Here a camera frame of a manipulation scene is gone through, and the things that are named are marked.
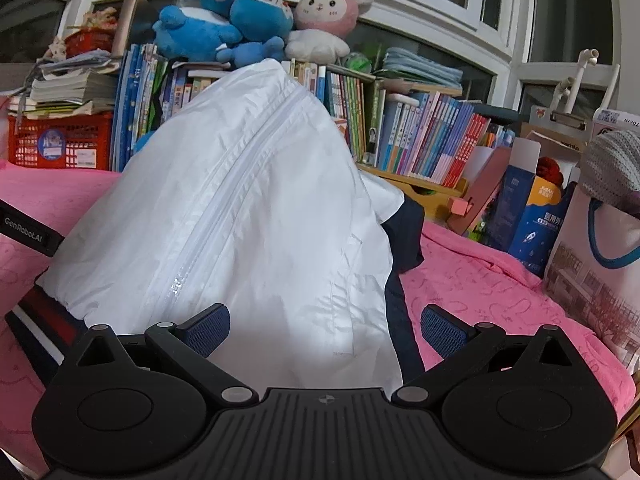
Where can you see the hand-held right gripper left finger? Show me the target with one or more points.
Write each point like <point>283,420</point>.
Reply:
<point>210,327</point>

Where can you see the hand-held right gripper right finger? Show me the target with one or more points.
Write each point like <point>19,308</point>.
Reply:
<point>442,327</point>

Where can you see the white and navy jacket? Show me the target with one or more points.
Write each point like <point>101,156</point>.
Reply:
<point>225,185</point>

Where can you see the pink printed blanket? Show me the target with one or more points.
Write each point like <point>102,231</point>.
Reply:
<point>475,280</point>

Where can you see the red plastic crate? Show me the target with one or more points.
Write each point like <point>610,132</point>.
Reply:
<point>75,140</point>

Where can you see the small pink box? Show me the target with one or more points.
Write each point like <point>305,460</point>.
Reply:
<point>459,207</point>

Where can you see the wooden drawer organizer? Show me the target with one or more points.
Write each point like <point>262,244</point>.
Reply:
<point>425,192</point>

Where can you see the blue carton box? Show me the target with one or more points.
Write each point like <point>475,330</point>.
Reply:
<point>537,230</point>

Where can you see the brown cardboard folder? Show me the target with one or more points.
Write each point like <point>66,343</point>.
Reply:
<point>480,190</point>

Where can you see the stack of magazines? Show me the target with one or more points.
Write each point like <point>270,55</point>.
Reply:
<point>70,90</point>

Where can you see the round blue plush ball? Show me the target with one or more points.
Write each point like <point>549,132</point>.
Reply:
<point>144,141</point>

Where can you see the row of tall blue books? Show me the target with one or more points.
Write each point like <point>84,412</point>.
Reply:
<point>132,100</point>

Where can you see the row of pastel textbooks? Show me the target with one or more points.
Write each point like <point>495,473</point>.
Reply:
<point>430,140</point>

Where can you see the red yarn ball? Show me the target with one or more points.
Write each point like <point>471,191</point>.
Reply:
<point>550,170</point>

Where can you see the floral cloth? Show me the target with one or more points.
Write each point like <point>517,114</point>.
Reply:
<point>100,19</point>

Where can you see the beige cardboard tube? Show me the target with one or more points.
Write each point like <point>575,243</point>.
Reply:
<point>127,25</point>

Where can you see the grey knitted hat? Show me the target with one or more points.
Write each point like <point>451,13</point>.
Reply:
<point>615,165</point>

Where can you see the wooden clipboard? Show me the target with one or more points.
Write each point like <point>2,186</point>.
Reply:
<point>567,120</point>

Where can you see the row of colourful children's books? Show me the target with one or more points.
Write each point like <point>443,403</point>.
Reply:
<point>345,105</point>

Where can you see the stack of light blue booklets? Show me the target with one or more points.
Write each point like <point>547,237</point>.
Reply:
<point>422,67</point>

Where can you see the green round toy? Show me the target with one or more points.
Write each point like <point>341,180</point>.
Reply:
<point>357,62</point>

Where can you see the white pipe rack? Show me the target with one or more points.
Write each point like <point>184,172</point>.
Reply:
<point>580,72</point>

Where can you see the blue cat plush toy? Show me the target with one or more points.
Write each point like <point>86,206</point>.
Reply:
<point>260,12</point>

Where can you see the pink rabbit plush toy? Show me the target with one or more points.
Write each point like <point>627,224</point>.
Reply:
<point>325,7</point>

